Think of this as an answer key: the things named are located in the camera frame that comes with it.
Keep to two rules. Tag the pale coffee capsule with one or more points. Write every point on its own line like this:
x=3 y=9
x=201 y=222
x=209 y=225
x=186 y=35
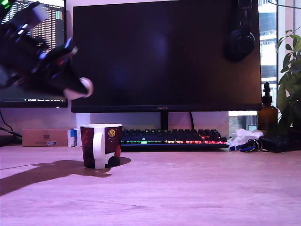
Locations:
x=86 y=85

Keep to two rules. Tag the lit ASUS monitor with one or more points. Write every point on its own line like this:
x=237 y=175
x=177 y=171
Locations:
x=57 y=26

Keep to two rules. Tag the dark blue fronted carton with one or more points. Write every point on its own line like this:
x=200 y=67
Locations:
x=74 y=135

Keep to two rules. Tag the brown cardboard box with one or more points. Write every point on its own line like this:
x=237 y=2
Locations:
x=35 y=137

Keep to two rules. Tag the white carton with blue top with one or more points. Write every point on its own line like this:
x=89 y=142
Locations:
x=69 y=139

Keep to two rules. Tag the dark switched-off monitor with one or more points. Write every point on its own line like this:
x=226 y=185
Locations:
x=164 y=58

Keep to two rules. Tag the black backlit keyboard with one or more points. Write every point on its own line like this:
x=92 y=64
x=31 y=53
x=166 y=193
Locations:
x=174 y=141

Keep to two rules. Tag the black headphones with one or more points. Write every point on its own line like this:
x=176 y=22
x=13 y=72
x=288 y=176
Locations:
x=242 y=42

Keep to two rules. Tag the crumpled white tissue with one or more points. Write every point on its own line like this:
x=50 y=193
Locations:
x=247 y=134

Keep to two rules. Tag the amber pump bottle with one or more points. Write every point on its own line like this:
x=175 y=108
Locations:
x=266 y=115

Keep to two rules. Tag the black flat case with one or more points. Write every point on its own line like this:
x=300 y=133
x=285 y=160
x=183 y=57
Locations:
x=279 y=142

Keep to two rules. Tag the green leafy plant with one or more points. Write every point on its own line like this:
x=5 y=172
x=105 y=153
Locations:
x=291 y=94

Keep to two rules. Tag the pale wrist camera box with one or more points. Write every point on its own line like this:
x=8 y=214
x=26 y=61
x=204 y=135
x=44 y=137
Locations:
x=38 y=11

